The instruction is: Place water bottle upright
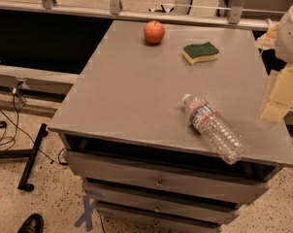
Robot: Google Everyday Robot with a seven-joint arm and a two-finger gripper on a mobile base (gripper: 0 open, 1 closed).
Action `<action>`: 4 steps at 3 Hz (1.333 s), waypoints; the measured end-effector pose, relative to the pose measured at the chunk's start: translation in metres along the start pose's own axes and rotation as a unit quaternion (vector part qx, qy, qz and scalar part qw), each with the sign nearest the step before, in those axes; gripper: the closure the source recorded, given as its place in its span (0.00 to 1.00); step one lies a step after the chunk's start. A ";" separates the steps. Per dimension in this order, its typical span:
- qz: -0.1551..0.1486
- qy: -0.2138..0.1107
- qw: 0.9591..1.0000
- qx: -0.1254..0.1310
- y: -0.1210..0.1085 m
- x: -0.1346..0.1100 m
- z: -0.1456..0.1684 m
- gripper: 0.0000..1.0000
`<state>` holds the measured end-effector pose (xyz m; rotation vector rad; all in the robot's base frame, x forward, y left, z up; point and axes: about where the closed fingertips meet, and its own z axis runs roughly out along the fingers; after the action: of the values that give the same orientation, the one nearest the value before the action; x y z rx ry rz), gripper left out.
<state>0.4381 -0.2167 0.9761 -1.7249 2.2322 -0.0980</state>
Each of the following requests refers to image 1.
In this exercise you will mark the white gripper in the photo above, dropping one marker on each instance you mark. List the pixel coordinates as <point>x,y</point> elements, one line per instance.
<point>290,38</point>

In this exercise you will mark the clear plastic water bottle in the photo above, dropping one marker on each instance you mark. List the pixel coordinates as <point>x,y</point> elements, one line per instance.
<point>223,138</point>

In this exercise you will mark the green and yellow sponge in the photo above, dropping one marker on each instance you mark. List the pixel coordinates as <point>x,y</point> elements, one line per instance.
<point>196,53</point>

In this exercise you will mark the red apple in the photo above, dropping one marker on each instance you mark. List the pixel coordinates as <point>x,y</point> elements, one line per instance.
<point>154,32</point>

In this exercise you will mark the grey drawer cabinet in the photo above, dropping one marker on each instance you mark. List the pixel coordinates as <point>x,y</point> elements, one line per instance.
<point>127,136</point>

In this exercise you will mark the blue tape cross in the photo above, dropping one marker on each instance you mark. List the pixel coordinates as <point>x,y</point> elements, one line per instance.
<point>89,206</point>

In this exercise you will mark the black metal stand base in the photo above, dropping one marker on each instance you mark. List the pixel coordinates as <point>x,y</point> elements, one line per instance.
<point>30,155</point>

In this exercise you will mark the black shoe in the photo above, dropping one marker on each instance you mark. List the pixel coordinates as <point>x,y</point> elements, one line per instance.
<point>34,224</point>

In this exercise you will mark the grey metal railing frame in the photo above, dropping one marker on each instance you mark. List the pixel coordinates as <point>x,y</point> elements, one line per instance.
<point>247,14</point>

